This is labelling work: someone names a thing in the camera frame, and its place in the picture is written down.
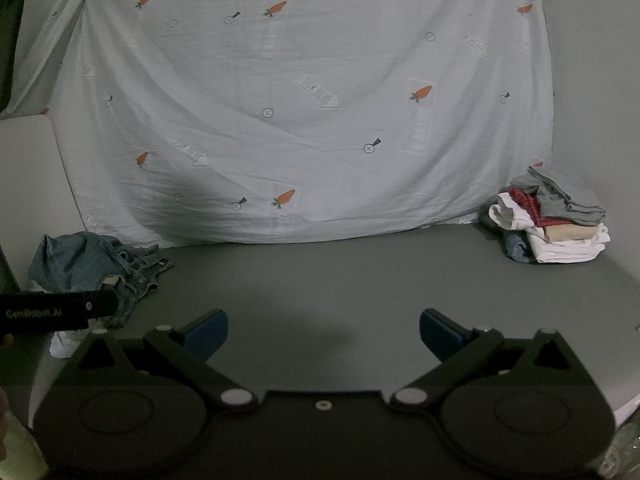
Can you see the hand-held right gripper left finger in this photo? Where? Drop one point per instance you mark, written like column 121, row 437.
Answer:
column 207, row 334

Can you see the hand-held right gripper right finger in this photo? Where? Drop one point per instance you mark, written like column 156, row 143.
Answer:
column 439, row 334

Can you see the blue denim jeans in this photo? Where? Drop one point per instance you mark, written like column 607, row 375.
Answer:
column 85, row 262

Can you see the small white cloth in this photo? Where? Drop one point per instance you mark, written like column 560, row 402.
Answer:
column 62, row 345

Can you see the small blue denim garment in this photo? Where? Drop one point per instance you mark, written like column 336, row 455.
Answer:
column 517, row 248

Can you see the pale green cloth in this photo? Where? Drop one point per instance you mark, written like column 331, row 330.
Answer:
column 20, row 455

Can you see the white folded garment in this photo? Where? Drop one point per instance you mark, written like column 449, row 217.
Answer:
column 560, row 251

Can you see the beige folded garment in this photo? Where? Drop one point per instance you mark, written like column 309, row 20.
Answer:
column 570, row 233

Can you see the grey folded garment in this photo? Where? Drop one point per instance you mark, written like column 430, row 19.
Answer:
column 565, row 195

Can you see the carrot print pale sheet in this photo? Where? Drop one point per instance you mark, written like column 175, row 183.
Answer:
column 300, row 85

